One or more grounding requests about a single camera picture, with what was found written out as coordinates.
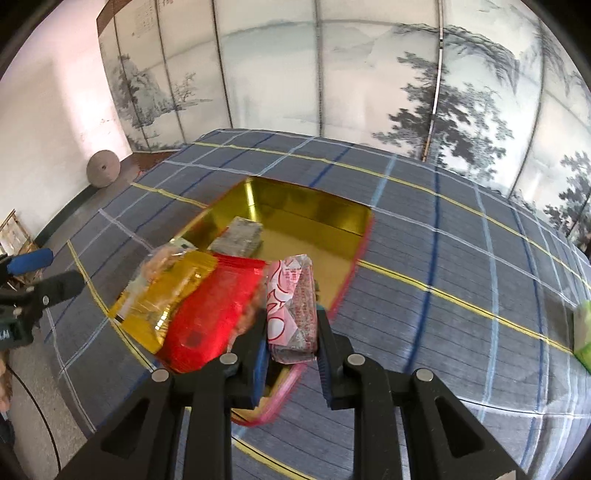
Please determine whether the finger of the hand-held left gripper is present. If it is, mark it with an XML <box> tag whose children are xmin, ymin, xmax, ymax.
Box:
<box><xmin>32</xmin><ymin>270</ymin><xmax>86</xmax><ymax>308</ymax></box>
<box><xmin>6</xmin><ymin>248</ymin><xmax>55</xmax><ymax>274</ymax></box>

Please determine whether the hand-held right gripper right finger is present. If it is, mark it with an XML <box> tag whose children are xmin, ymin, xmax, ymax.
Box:
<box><xmin>316</xmin><ymin>309</ymin><xmax>528</xmax><ymax>480</ymax></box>

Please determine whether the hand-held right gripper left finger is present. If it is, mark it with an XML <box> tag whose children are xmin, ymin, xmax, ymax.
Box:
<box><xmin>58</xmin><ymin>323</ymin><xmax>271</xmax><ymax>480</ymax></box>

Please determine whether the pink patterned snack packet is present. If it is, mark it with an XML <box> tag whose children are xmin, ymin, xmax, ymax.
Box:
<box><xmin>265</xmin><ymin>253</ymin><xmax>320</xmax><ymax>366</ymax></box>

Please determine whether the red snack packet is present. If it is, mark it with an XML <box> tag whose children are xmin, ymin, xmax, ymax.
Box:
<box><xmin>157</xmin><ymin>256</ymin><xmax>269</xmax><ymax>376</ymax></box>

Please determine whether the yellow packet with silver strip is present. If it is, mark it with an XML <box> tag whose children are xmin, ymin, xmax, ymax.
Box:
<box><xmin>108</xmin><ymin>249</ymin><xmax>219</xmax><ymax>355</ymax></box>

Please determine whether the clear packet of peanuts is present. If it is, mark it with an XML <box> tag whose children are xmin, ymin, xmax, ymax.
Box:
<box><xmin>136</xmin><ymin>244</ymin><xmax>197</xmax><ymax>297</ymax></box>

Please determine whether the grey navy snack packet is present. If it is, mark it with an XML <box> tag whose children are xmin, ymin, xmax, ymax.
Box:
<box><xmin>208</xmin><ymin>216</ymin><xmax>265</xmax><ymax>257</ymax></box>

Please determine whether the red tin box gold interior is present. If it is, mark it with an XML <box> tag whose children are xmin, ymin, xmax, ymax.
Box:
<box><xmin>108</xmin><ymin>175</ymin><xmax>375</xmax><ymax>426</ymax></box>

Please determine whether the wooden rack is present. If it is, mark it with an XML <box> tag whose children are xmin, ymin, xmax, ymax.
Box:
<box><xmin>0</xmin><ymin>210</ymin><xmax>43</xmax><ymax>287</ymax></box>

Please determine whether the round wooden disc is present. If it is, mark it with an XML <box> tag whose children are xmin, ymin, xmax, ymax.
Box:
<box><xmin>87</xmin><ymin>150</ymin><xmax>122</xmax><ymax>188</ymax></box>

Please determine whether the blue plaid tablecloth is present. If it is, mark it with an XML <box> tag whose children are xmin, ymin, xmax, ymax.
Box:
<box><xmin>44</xmin><ymin>129</ymin><xmax>591</xmax><ymax>480</ymax></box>

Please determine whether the green tissue pack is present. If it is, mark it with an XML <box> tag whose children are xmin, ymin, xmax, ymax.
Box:
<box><xmin>573</xmin><ymin>300</ymin><xmax>591</xmax><ymax>374</ymax></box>

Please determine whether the painted folding screen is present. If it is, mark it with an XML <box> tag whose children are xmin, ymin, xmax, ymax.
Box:
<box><xmin>96</xmin><ymin>0</ymin><xmax>591</xmax><ymax>246</ymax></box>

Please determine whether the black cable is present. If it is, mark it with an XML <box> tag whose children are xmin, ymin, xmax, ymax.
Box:
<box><xmin>7</xmin><ymin>367</ymin><xmax>63</xmax><ymax>469</ymax></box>

